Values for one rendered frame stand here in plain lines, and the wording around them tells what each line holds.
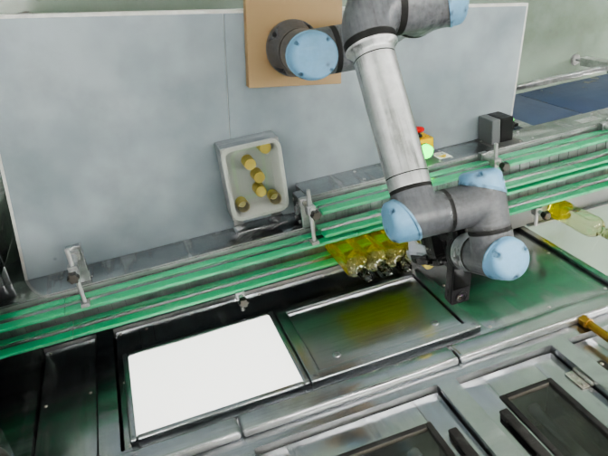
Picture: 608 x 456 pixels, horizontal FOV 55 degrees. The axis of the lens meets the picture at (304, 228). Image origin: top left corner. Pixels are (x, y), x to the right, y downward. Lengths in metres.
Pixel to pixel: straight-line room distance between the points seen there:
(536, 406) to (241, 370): 0.70
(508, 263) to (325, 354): 0.65
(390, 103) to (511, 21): 1.08
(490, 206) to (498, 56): 1.07
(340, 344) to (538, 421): 0.50
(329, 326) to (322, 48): 0.73
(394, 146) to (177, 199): 0.90
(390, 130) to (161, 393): 0.88
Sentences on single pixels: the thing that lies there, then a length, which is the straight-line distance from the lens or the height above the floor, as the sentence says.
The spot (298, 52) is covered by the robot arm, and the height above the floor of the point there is 1.01.
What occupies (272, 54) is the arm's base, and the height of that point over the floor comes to 0.83.
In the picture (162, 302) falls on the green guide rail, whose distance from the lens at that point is 1.71.
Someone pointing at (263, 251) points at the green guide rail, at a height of 0.92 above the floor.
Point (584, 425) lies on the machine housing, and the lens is 1.45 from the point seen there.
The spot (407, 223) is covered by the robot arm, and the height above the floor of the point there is 1.60.
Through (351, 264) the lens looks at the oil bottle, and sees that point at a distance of 1.61.
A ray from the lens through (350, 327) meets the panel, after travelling 1.62.
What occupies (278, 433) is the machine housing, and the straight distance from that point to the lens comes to 1.39.
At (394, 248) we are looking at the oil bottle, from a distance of 1.66.
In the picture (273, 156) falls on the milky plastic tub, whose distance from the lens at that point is 1.73.
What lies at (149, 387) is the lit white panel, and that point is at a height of 1.15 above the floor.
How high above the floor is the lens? 2.39
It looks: 60 degrees down
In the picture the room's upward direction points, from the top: 140 degrees clockwise
